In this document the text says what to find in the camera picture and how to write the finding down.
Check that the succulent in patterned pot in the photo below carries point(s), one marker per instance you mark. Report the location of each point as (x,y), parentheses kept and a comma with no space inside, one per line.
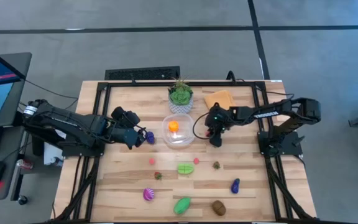
(180,96)

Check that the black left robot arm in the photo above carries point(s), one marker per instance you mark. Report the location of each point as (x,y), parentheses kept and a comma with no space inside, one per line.
(73,124)

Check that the red soda can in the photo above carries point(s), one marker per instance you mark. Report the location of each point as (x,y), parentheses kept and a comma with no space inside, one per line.
(25,164)

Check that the toy orange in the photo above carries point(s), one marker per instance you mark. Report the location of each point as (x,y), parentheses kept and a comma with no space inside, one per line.
(173,126)

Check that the purple toy eggplant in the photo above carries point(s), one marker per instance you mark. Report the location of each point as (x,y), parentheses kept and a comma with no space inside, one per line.
(235,186)

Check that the black desk foot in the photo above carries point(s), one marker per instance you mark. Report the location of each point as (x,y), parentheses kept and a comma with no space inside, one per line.
(22,199)

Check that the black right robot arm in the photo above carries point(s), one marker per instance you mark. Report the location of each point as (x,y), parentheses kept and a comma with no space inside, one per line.
(259,113)

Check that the clear plastic tupperware container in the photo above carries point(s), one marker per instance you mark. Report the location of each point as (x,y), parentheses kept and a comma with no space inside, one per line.
(185,138)

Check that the light green toy starfruit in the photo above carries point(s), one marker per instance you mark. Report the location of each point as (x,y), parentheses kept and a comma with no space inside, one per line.
(185,169)

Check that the purple toy grapes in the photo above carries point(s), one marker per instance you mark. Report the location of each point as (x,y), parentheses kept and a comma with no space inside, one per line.
(151,137)

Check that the black floor vent grille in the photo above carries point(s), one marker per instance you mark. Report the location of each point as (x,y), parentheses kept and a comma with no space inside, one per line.
(141,73)

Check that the magenta striped toy onion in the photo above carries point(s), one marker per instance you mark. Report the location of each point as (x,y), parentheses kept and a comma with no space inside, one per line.
(148,194)

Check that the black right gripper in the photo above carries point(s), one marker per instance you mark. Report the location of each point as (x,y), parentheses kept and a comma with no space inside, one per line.
(217,118)

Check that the green toy mango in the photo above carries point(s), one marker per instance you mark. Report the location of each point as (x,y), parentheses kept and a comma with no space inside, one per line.
(182,205)

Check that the grey desk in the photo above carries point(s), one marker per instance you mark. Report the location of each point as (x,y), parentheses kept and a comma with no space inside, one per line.
(11,140)

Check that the pink toy raspberry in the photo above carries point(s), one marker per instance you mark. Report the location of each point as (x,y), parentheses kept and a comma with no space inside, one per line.
(152,161)
(208,134)
(196,160)

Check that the white power box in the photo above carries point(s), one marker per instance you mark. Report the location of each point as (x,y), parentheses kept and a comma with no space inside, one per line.
(51,155)

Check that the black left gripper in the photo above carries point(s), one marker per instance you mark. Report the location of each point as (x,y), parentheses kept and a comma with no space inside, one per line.
(126,137)

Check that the brown toy kiwi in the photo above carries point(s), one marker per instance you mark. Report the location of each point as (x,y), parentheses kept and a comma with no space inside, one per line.
(218,208)

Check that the folded yellow cloth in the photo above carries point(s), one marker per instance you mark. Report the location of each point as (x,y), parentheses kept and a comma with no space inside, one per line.
(219,98)

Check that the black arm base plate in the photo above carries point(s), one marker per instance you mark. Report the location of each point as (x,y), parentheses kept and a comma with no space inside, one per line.
(291,149)
(82,152)

